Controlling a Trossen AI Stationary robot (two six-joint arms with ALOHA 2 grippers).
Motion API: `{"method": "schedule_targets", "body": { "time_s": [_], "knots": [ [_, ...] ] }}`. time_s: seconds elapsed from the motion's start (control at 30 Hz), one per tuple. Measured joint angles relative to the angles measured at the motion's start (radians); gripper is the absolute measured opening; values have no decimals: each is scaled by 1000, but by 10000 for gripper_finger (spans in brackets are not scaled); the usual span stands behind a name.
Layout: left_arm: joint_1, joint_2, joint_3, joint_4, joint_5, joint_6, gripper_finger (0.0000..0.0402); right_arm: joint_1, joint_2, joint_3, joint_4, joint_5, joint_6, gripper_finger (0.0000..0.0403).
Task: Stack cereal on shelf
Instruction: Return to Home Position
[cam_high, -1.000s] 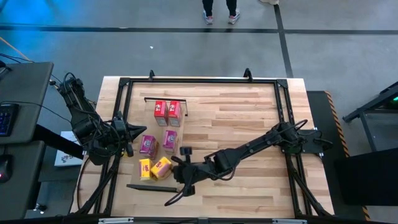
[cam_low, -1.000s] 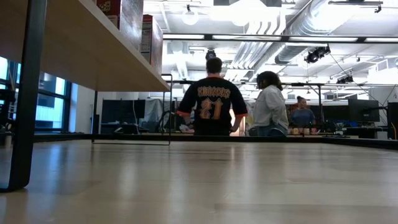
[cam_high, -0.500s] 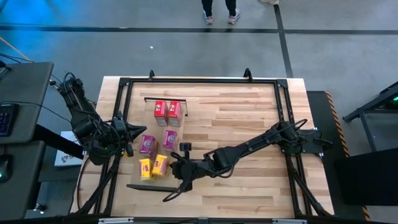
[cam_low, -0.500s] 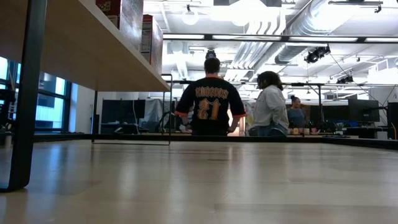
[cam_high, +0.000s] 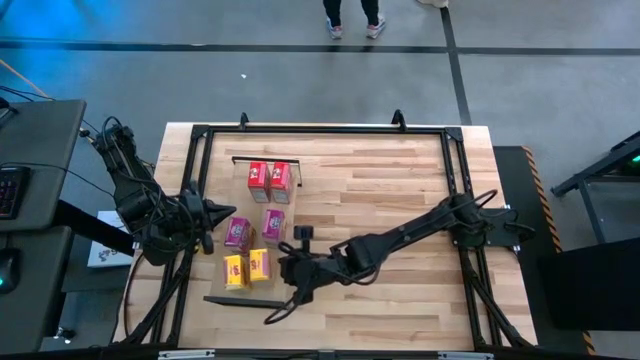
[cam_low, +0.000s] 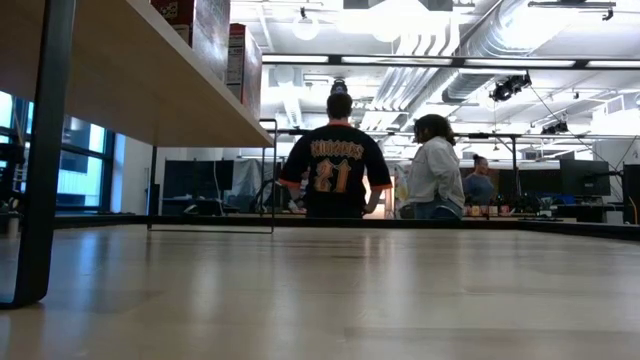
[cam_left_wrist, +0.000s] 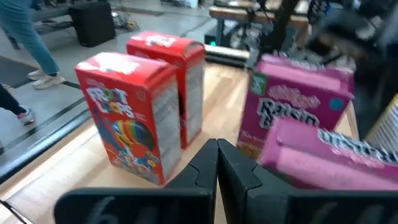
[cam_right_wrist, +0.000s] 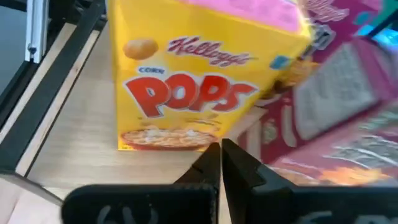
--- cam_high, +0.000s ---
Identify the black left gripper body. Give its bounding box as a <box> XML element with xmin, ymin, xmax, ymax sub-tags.
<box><xmin>178</xmin><ymin>180</ymin><xmax>216</xmax><ymax>257</ymax></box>

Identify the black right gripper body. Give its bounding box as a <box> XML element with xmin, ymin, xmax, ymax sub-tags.
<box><xmin>291</xmin><ymin>225</ymin><xmax>347</xmax><ymax>307</ymax></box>

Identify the purple Raisin Bran cereal box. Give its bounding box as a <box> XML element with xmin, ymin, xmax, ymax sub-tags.
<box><xmin>260</xmin><ymin>207</ymin><xmax>287</xmax><ymax>245</ymax></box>
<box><xmin>223</xmin><ymin>215</ymin><xmax>255</xmax><ymax>254</ymax></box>

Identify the yellow Corn Pops cereal box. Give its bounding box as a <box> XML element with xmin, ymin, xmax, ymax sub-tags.
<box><xmin>248</xmin><ymin>247</ymin><xmax>274</xmax><ymax>289</ymax></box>
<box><xmin>222</xmin><ymin>253</ymin><xmax>249</xmax><ymax>292</ymax></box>

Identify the red Froot Loops cereal box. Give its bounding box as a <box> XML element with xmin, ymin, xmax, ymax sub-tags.
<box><xmin>269</xmin><ymin>160</ymin><xmax>295</xmax><ymax>205</ymax></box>
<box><xmin>247</xmin><ymin>160</ymin><xmax>272</xmax><ymax>204</ymax></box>

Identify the white printed box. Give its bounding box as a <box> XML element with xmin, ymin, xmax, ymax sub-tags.
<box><xmin>85</xmin><ymin>208</ymin><xmax>141</xmax><ymax>270</ymax></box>

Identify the black desk support bar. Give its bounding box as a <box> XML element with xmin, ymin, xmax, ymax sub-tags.
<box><xmin>52</xmin><ymin>199</ymin><xmax>137</xmax><ymax>257</ymax></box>

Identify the grey desk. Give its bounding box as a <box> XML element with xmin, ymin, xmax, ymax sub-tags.
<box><xmin>0</xmin><ymin>224</ymin><xmax>75</xmax><ymax>355</ymax></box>
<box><xmin>0</xmin><ymin>98</ymin><xmax>87</xmax><ymax>234</ymax></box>

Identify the desk caster wheel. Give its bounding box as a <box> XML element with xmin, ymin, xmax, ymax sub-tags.
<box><xmin>52</xmin><ymin>325</ymin><xmax>79</xmax><ymax>345</ymax></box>

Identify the black keyboard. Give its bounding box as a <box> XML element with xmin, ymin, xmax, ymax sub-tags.
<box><xmin>0</xmin><ymin>165</ymin><xmax>30</xmax><ymax>221</ymax></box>

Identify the black computer mouse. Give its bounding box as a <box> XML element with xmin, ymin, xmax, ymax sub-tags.
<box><xmin>0</xmin><ymin>247</ymin><xmax>22</xmax><ymax>295</ymax></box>

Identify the black mat with hazard stripes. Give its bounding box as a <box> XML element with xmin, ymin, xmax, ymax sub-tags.
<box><xmin>492</xmin><ymin>144</ymin><xmax>599</xmax><ymax>356</ymax></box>

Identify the person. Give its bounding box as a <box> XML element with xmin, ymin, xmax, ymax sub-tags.
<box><xmin>322</xmin><ymin>0</ymin><xmax>389</xmax><ymax>41</ymax></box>

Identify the large black box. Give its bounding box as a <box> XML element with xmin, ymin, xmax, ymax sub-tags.
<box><xmin>535</xmin><ymin>235</ymin><xmax>640</xmax><ymax>332</ymax></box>

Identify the black metal cart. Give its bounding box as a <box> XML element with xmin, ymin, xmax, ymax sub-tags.
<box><xmin>549</xmin><ymin>128</ymin><xmax>640</xmax><ymax>246</ymax></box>

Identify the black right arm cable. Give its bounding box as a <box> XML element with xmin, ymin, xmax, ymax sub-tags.
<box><xmin>263</xmin><ymin>279</ymin><xmax>312</xmax><ymax>326</ymax></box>

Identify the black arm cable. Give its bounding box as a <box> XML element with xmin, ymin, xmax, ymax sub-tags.
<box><xmin>99</xmin><ymin>115</ymin><xmax>199</xmax><ymax>251</ymax></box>
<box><xmin>263</xmin><ymin>279</ymin><xmax>312</xmax><ymax>326</ymax></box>

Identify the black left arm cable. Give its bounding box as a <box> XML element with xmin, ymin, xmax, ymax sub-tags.
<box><xmin>99</xmin><ymin>115</ymin><xmax>199</xmax><ymax>251</ymax></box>

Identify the silver metal bracket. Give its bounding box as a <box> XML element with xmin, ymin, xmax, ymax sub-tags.
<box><xmin>157</xmin><ymin>349</ymin><xmax>216</xmax><ymax>360</ymax></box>
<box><xmin>437</xmin><ymin>351</ymin><xmax>495</xmax><ymax>360</ymax></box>

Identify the black aluminium table frame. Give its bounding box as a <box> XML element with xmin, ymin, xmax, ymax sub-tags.
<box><xmin>112</xmin><ymin>122</ymin><xmax>539</xmax><ymax>351</ymax></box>

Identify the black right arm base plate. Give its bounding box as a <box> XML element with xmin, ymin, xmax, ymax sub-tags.
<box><xmin>452</xmin><ymin>204</ymin><xmax>524</xmax><ymax>249</ymax></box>

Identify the black floor cable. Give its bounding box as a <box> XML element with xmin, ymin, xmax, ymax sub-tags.
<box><xmin>0</xmin><ymin>84</ymin><xmax>57</xmax><ymax>102</ymax></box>

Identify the orange floor cable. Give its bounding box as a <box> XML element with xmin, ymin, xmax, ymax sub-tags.
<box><xmin>0</xmin><ymin>58</ymin><xmax>101</xmax><ymax>146</ymax></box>

